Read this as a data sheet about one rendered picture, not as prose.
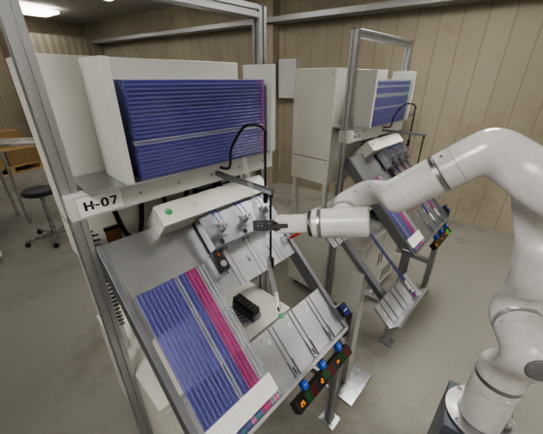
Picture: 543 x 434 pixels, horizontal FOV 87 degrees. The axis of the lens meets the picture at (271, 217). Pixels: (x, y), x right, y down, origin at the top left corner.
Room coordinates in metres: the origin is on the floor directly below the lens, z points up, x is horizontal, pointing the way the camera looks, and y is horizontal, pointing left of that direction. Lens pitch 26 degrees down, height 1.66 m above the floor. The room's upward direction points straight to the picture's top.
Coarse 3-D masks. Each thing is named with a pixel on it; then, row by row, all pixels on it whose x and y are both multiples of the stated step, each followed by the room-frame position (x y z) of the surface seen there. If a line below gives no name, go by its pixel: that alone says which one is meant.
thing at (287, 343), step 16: (304, 304) 0.89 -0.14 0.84; (320, 304) 0.92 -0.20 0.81; (288, 320) 0.81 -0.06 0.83; (304, 320) 0.84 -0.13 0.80; (320, 320) 0.87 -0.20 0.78; (336, 320) 0.90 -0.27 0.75; (272, 336) 0.74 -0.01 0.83; (288, 336) 0.76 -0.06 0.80; (304, 336) 0.79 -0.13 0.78; (320, 336) 0.81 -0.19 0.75; (272, 352) 0.70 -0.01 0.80; (288, 352) 0.72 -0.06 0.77; (304, 352) 0.74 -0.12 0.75; (272, 368) 0.66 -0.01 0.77; (288, 368) 0.68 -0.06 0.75; (304, 368) 0.70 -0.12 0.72; (288, 384) 0.63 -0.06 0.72; (192, 416) 0.48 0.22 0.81
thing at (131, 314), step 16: (112, 272) 0.70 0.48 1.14; (112, 288) 0.70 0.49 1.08; (128, 304) 0.65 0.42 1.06; (128, 320) 0.64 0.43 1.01; (144, 336) 0.59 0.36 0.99; (144, 352) 0.59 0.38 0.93; (160, 368) 0.54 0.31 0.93; (160, 384) 0.54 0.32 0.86; (176, 400) 0.49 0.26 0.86; (176, 416) 0.49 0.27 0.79; (192, 432) 0.45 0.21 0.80
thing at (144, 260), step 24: (120, 240) 0.80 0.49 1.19; (144, 240) 0.83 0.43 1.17; (168, 240) 0.87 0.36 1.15; (192, 240) 0.91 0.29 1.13; (240, 240) 1.00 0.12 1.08; (120, 264) 0.74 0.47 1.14; (144, 264) 0.77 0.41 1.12; (168, 264) 0.80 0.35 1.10; (192, 264) 0.83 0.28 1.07; (240, 264) 0.91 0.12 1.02; (264, 264) 0.95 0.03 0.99; (144, 288) 0.71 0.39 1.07
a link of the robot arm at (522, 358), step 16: (496, 320) 0.57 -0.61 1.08; (512, 320) 0.54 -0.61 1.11; (528, 320) 0.53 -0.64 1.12; (496, 336) 0.55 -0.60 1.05; (512, 336) 0.50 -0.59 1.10; (528, 336) 0.49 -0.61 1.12; (496, 352) 0.57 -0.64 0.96; (512, 352) 0.48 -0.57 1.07; (528, 352) 0.46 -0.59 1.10; (480, 368) 0.55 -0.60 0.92; (496, 368) 0.50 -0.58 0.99; (512, 368) 0.46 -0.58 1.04; (528, 368) 0.44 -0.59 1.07; (496, 384) 0.50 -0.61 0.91; (512, 384) 0.49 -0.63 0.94; (528, 384) 0.48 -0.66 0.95
